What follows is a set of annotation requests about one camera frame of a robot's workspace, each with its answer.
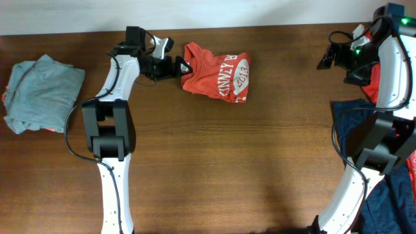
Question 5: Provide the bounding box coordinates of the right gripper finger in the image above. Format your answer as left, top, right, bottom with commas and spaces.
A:
317, 44, 337, 70
343, 71, 371, 86

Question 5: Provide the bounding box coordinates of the orange printed t-shirt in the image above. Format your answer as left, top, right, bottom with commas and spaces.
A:
181, 42, 250, 103

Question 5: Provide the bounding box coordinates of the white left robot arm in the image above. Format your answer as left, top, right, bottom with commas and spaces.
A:
82, 26, 192, 234

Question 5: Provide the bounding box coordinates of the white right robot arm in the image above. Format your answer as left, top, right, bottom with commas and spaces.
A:
307, 3, 415, 233

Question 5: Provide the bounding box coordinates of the folded grey t-shirt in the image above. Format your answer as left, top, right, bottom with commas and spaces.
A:
2, 55, 86, 134

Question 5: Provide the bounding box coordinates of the navy blue garment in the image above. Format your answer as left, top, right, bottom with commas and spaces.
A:
331, 99, 415, 234

